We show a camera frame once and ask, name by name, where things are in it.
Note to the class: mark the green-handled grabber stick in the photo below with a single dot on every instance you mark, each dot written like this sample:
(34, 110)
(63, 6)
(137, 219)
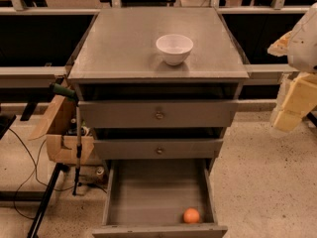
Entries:
(78, 133)

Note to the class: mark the white ceramic bowl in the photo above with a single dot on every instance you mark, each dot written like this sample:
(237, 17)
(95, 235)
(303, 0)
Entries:
(174, 48)

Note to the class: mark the grey metal drawer cabinet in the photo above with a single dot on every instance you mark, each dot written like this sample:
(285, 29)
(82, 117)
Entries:
(119, 61)

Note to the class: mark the orange ball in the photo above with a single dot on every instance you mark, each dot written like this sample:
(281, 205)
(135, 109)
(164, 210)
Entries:
(191, 215)

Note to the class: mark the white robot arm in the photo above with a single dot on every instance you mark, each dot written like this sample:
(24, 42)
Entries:
(302, 50)

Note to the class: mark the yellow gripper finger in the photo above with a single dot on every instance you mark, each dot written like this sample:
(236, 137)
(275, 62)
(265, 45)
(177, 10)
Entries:
(280, 47)
(296, 99)

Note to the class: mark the brown cardboard box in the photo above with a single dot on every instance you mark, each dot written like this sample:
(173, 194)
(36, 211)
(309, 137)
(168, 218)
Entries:
(58, 127)

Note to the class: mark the grey top drawer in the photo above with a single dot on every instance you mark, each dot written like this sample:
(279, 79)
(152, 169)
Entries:
(158, 114)

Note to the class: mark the black stand leg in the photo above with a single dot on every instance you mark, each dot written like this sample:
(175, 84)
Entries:
(33, 231)

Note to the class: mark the grey bottom drawer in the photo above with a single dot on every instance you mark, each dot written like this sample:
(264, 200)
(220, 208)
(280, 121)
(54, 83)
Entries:
(147, 199)

